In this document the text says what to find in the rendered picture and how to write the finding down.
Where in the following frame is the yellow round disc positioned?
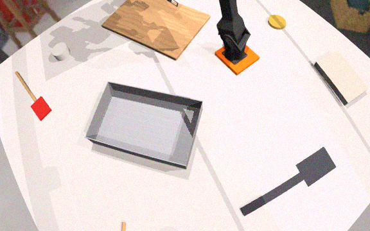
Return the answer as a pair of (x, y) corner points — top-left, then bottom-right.
(268, 15), (286, 30)

